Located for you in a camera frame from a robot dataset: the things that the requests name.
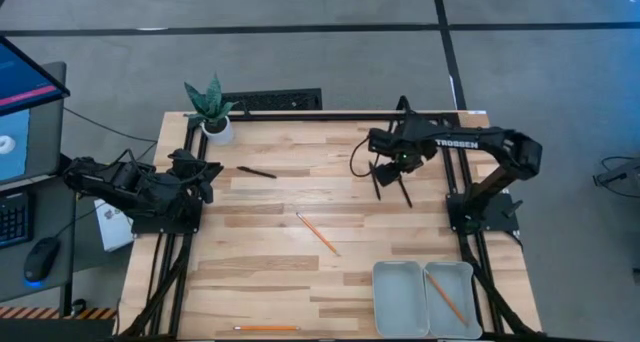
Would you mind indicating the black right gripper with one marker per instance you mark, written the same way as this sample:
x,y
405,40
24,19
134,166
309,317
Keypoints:
x,y
400,147

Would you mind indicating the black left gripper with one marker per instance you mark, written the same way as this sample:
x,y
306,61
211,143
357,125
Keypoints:
x,y
185,164

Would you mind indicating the orange pencil with eraser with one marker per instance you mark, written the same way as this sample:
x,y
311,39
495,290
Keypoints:
x,y
267,328
317,233
446,298

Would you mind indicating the grey plastic tray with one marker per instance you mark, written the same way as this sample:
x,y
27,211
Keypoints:
x,y
400,302
465,287

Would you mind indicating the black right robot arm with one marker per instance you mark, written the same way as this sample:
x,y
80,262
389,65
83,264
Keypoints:
x,y
500,142

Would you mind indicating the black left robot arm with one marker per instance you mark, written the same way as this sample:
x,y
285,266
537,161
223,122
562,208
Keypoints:
x,y
125,182

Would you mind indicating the white plant pot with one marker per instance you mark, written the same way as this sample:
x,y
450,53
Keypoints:
x,y
220,136

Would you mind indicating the green snake plant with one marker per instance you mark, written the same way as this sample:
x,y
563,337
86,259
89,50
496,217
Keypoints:
x,y
212,102

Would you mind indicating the white box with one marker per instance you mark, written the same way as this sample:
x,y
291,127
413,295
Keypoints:
x,y
112,229

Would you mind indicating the grey desk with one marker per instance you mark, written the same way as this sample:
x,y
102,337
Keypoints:
x,y
47,142

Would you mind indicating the black computer mouse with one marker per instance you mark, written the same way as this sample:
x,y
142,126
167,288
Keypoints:
x,y
41,259

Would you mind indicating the monitor with light blue screen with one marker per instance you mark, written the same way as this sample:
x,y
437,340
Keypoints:
x,y
12,147

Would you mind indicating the black keyboard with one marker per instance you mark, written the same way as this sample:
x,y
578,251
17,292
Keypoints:
x,y
12,222

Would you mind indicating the monitor with dark blue screen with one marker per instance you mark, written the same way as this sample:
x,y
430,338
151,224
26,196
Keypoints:
x,y
30,79

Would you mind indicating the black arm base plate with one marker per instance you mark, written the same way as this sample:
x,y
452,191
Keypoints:
x,y
165,228
495,217

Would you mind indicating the black aluminium table frame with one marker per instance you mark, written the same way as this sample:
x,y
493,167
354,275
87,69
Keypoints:
x,y
300,117

